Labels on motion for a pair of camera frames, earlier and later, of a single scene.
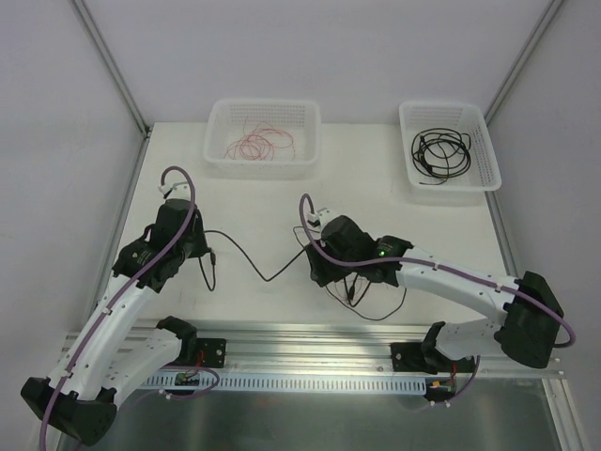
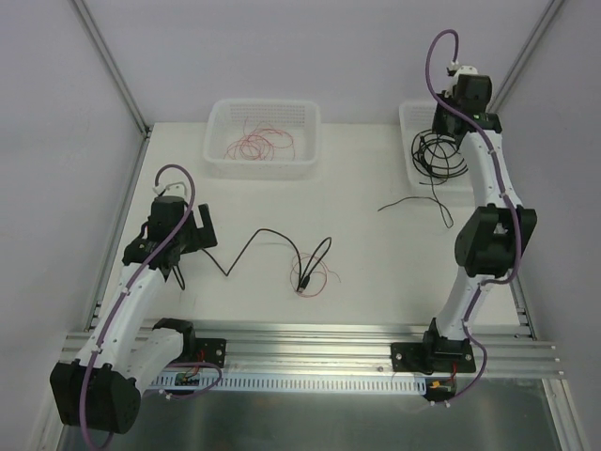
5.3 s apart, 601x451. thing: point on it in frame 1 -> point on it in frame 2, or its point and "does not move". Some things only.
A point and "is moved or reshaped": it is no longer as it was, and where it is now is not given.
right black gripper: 321,271 -> 447,124
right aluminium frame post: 523,57 does not move
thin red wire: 335,290 -> 308,275
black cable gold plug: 441,152 does not move
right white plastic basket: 448,152 does not move
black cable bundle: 276,277 -> 302,285
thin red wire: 259,143 does not move
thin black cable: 440,153 is moved or reshaped
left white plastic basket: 263,138 does not move
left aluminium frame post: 103,53 does not move
